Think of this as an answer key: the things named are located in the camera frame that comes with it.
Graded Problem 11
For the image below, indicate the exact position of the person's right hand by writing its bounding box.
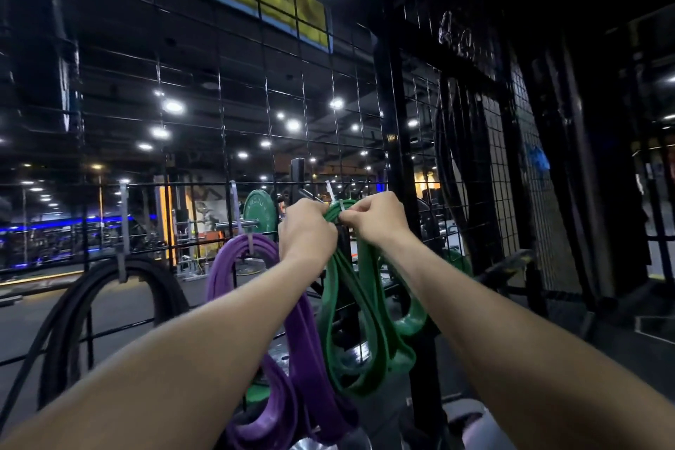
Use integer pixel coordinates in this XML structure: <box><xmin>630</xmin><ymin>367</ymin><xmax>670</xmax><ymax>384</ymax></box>
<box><xmin>339</xmin><ymin>191</ymin><xmax>418</xmax><ymax>251</ymax></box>

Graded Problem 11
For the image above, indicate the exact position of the person's left hand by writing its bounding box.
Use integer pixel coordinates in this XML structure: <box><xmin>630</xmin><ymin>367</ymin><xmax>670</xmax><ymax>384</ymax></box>
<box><xmin>278</xmin><ymin>198</ymin><xmax>339</xmax><ymax>270</ymax></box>

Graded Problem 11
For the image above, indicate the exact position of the green resistance band bundle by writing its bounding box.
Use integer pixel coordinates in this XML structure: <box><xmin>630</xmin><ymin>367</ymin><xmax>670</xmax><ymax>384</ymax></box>
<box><xmin>315</xmin><ymin>199</ymin><xmax>429</xmax><ymax>399</ymax></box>

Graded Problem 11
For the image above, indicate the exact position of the person's left forearm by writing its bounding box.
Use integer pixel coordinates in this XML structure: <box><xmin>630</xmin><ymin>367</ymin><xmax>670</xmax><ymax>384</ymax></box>
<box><xmin>0</xmin><ymin>250</ymin><xmax>330</xmax><ymax>450</ymax></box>

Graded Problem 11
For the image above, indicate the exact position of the person's right forearm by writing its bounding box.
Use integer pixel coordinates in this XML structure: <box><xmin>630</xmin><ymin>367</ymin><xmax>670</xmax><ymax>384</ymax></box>
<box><xmin>377</xmin><ymin>230</ymin><xmax>675</xmax><ymax>450</ymax></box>

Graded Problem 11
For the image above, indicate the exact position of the green weight plate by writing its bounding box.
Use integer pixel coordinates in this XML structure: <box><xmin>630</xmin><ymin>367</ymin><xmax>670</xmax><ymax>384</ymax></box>
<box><xmin>243</xmin><ymin>189</ymin><xmax>279</xmax><ymax>237</ymax></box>

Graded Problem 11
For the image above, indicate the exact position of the purple resistance band bundle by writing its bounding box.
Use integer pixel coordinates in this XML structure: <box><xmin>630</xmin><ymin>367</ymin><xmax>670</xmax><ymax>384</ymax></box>
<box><xmin>205</xmin><ymin>232</ymin><xmax>360</xmax><ymax>450</ymax></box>

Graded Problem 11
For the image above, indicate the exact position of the black fine mesh panel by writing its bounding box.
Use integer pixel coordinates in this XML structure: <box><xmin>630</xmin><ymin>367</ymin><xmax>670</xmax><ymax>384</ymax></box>
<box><xmin>401</xmin><ymin>0</ymin><xmax>583</xmax><ymax>295</ymax></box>

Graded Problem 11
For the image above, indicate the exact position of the blue cloth on mesh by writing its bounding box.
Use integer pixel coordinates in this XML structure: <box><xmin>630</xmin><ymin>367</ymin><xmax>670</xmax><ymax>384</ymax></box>
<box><xmin>529</xmin><ymin>145</ymin><xmax>552</xmax><ymax>174</ymax></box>

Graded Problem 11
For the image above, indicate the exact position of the black resistance band bundle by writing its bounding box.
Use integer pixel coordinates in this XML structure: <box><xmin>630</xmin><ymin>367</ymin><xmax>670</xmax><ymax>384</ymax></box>
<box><xmin>0</xmin><ymin>253</ymin><xmax>192</xmax><ymax>432</ymax></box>

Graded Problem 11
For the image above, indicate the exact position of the black steel rack post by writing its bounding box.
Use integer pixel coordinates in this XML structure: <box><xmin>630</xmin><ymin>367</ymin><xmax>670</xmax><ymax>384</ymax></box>
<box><xmin>366</xmin><ymin>0</ymin><xmax>449</xmax><ymax>437</ymax></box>

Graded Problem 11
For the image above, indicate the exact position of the black wire grid panel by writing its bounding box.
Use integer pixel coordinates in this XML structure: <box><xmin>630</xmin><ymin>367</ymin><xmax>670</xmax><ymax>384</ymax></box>
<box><xmin>0</xmin><ymin>0</ymin><xmax>393</xmax><ymax>413</ymax></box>

